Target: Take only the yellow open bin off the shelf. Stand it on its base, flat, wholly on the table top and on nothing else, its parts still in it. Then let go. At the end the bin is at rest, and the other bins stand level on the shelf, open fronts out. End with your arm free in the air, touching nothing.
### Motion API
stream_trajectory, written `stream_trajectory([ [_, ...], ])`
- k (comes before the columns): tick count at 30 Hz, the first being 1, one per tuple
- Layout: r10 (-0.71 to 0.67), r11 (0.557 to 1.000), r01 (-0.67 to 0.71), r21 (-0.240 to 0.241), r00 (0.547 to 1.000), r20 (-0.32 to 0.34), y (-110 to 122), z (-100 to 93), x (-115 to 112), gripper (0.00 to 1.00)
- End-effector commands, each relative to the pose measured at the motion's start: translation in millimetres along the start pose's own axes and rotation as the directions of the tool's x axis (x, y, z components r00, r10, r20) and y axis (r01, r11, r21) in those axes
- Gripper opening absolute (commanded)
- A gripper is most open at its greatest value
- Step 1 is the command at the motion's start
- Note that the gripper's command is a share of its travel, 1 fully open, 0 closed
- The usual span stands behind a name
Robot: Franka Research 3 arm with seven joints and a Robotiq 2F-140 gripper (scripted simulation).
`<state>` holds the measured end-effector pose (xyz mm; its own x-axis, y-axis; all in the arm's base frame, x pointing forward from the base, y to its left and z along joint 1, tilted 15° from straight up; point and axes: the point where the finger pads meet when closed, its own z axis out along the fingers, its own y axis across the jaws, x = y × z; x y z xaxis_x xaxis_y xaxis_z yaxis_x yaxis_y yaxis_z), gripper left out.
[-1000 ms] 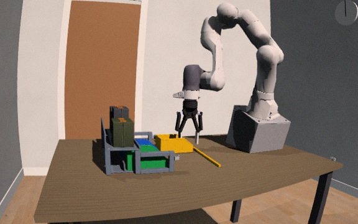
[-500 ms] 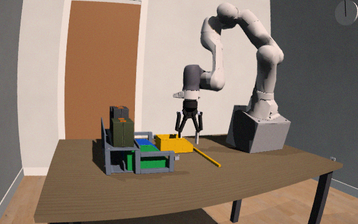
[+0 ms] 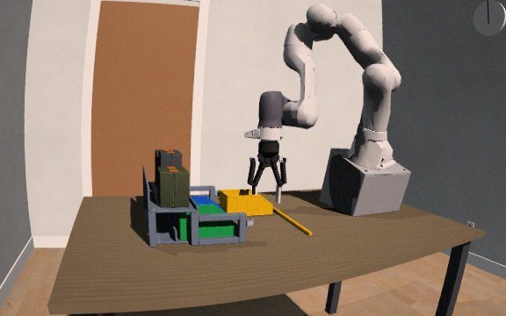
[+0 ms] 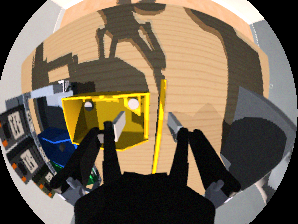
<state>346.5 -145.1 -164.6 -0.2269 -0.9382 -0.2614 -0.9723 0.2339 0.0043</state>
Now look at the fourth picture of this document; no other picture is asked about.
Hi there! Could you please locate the grey metal bin shelf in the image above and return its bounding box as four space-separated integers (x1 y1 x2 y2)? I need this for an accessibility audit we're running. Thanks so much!
5 80 102 193

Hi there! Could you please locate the yellow bin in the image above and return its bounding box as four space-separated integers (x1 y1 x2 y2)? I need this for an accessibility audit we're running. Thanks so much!
62 91 150 151

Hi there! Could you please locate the blue open bin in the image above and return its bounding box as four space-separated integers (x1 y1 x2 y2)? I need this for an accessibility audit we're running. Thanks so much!
37 127 78 167

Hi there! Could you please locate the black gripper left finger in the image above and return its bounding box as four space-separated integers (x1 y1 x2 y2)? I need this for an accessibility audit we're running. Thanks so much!
50 111 132 217

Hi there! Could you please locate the orange-yellow long bar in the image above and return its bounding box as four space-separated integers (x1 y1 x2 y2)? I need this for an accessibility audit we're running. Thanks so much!
152 79 166 174

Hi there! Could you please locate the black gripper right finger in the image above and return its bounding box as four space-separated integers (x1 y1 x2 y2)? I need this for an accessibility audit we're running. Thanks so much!
158 112 241 218

